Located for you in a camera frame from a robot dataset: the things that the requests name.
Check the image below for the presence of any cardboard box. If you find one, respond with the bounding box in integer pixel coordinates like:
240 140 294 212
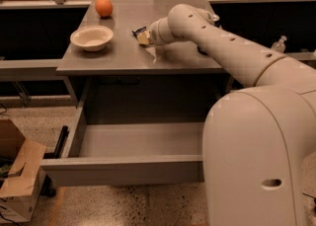
0 119 46 224

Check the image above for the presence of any clear sanitizer bottle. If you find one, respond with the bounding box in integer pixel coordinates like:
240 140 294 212
272 36 287 53

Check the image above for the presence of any orange fruit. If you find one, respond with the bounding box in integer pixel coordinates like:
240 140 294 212
95 0 113 18

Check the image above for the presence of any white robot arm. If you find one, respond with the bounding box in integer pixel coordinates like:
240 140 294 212
149 4 316 226

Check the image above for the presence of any white paper bowl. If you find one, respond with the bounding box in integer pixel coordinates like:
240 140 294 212
70 26 114 52

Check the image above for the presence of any grey cabinet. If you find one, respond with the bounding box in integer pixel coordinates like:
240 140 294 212
56 0 234 106

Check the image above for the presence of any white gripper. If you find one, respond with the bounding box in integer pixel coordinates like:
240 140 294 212
137 18 175 45

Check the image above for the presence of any open grey top drawer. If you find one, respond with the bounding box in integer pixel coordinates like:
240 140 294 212
39 78 205 188

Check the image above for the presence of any blue rxbar wrapper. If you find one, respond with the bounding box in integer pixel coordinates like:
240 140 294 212
132 27 147 38

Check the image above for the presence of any grey metal rail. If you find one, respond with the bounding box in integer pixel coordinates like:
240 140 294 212
0 59 62 82

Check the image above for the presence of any blue soda can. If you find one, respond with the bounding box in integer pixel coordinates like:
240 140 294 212
197 46 207 55

